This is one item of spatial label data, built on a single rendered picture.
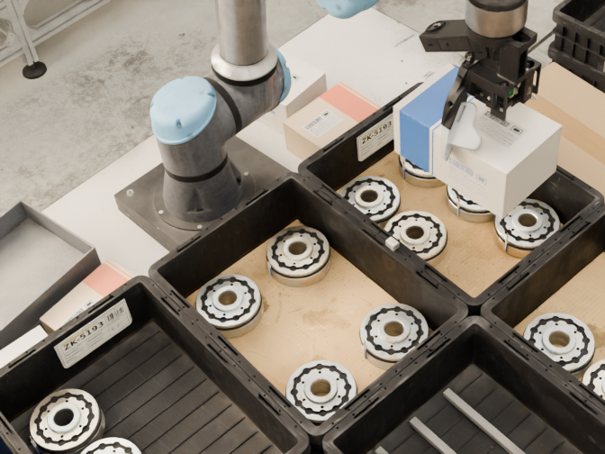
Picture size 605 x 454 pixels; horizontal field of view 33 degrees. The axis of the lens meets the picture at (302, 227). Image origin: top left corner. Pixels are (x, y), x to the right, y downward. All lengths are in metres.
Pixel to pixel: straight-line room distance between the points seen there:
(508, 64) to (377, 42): 0.96
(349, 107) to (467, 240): 0.44
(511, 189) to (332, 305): 0.37
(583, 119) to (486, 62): 0.53
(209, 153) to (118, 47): 1.77
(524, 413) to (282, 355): 0.37
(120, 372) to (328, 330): 0.32
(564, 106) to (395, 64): 0.46
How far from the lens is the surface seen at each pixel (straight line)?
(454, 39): 1.34
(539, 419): 1.49
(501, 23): 1.26
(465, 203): 1.68
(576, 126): 1.82
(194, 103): 1.72
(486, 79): 1.31
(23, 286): 1.84
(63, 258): 1.85
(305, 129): 1.94
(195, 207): 1.83
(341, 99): 1.99
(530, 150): 1.38
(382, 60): 2.19
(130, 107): 3.25
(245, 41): 1.71
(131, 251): 1.89
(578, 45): 2.50
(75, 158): 3.14
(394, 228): 1.64
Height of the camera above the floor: 2.11
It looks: 49 degrees down
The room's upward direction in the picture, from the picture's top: 8 degrees counter-clockwise
